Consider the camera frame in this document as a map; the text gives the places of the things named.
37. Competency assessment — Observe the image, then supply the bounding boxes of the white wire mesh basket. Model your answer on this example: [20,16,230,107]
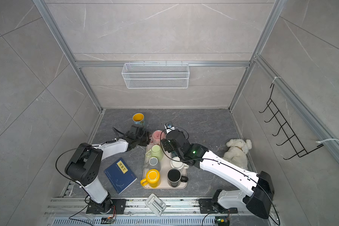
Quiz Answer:
[121,63,190,89]

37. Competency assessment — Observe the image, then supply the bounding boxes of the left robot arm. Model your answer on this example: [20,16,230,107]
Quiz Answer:
[59,124,151,214]

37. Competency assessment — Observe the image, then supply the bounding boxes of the beige serving tray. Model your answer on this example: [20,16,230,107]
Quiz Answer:
[143,143,187,189]

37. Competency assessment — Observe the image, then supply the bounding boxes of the white plush toy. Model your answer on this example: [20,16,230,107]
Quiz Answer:
[223,139,252,170]

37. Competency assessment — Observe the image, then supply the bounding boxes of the blue mug yellow inside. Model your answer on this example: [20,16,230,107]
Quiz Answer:
[132,113,145,126]

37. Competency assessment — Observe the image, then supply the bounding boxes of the light green mug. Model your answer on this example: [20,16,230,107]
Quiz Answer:
[146,145,164,161]

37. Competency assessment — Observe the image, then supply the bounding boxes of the blue hardcover book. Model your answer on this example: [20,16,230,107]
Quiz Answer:
[104,158,137,194]

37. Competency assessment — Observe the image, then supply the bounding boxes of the white mug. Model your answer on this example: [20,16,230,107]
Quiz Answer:
[170,156,189,170]

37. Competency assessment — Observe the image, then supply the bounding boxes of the pink cartoon mug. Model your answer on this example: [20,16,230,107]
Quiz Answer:
[150,130,166,145]

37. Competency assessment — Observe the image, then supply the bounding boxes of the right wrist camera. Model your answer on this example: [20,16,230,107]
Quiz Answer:
[164,121,176,134]

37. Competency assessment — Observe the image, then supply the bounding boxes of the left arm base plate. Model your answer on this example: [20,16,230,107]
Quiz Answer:
[86,199,127,214]

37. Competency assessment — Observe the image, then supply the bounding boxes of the black mug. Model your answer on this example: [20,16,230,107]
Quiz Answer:
[167,168,188,187]

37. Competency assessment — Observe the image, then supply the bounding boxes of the white plastic bracket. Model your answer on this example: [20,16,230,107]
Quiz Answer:
[145,194,167,217]

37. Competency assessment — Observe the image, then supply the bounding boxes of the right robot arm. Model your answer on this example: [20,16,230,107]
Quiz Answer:
[160,129,281,226]

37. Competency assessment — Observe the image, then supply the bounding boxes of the black wire hook rack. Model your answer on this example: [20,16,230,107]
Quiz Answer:
[259,84,324,160]

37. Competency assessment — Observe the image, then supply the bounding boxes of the grey mug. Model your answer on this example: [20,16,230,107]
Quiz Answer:
[144,157,161,171]

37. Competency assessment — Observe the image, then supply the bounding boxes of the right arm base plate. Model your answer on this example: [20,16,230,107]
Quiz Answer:
[198,199,238,214]

